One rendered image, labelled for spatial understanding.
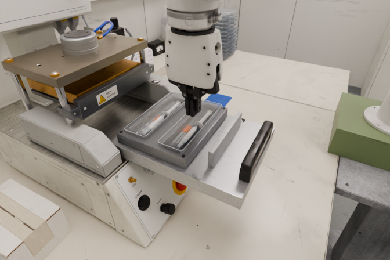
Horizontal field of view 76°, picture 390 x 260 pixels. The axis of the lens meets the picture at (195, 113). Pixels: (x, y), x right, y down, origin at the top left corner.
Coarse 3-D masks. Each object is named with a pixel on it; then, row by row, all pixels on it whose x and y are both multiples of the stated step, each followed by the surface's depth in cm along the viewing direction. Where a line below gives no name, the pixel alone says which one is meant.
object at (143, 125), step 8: (168, 96) 61; (176, 96) 61; (160, 104) 58; (168, 104) 58; (176, 104) 58; (152, 112) 56; (160, 112) 56; (168, 112) 56; (136, 120) 53; (144, 120) 53; (152, 120) 53; (160, 120) 53; (128, 128) 50; (136, 128) 50; (144, 128) 50; (152, 128) 50
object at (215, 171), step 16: (240, 112) 54; (224, 128) 56; (240, 128) 56; (256, 128) 56; (208, 144) 52; (224, 144) 48; (240, 144) 52; (144, 160) 49; (160, 160) 48; (208, 160) 45; (224, 160) 48; (240, 160) 48; (176, 176) 46; (192, 176) 44; (208, 176) 44; (224, 176) 44; (208, 192) 44; (224, 192) 42; (240, 192) 41; (240, 208) 42
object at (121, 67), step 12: (120, 60) 67; (96, 72) 60; (108, 72) 60; (120, 72) 60; (36, 84) 57; (72, 84) 55; (84, 84) 55; (96, 84) 55; (48, 96) 57; (72, 96) 52
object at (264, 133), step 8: (264, 128) 50; (272, 128) 52; (256, 136) 48; (264, 136) 47; (256, 144) 46; (264, 144) 47; (248, 152) 44; (256, 152) 44; (248, 160) 42; (256, 160) 43; (240, 168) 42; (248, 168) 41; (240, 176) 43; (248, 176) 42
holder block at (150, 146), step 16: (144, 112) 57; (176, 112) 57; (224, 112) 57; (160, 128) 52; (208, 128) 52; (128, 144) 51; (144, 144) 48; (192, 144) 48; (176, 160) 45; (192, 160) 47
